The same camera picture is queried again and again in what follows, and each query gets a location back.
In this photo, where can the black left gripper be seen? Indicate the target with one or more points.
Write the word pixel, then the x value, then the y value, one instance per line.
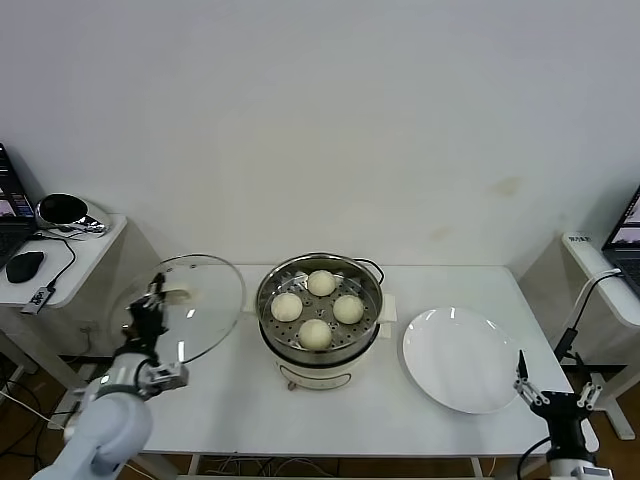
pixel 146 322

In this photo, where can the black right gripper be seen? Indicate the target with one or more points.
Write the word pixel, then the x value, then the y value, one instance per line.
pixel 562 405

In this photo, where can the round glass pot lid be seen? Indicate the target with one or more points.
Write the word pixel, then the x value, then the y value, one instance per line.
pixel 215 300

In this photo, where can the white steamed baozi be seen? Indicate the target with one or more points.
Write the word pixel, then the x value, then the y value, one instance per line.
pixel 286 306
pixel 321 282
pixel 348 309
pixel 315 334

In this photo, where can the perforated steel steamer basket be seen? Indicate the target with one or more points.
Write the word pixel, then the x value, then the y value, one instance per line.
pixel 280 280

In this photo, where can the white side table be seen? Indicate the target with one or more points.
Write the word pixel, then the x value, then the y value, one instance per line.
pixel 590 260
pixel 100 250

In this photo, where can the round white plate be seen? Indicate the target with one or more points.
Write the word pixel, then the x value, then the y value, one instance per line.
pixel 462 360

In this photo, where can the grey usb hub adapter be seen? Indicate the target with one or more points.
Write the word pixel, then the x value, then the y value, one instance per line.
pixel 36 300

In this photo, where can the black computer mouse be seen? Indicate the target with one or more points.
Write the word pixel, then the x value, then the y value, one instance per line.
pixel 24 266

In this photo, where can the small printed table label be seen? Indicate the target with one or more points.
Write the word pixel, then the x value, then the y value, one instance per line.
pixel 578 238

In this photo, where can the black open laptop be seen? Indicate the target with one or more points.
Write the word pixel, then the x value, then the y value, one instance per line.
pixel 625 250
pixel 10 235

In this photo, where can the white electric cooker base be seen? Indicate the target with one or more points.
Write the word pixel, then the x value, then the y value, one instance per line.
pixel 320 372

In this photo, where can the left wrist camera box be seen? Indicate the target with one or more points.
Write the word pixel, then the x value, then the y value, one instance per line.
pixel 167 376

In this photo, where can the white main table frame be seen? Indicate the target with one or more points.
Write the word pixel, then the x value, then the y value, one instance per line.
pixel 194 467

